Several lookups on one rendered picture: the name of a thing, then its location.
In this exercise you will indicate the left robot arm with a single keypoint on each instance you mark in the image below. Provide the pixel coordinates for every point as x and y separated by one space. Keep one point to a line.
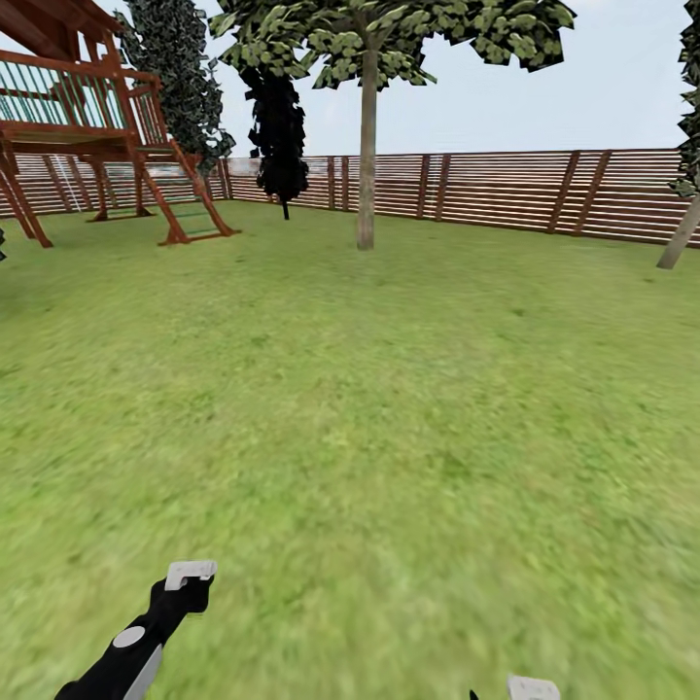
130 665

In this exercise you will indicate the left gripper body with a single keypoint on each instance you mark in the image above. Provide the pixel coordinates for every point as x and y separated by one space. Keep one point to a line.
190 598

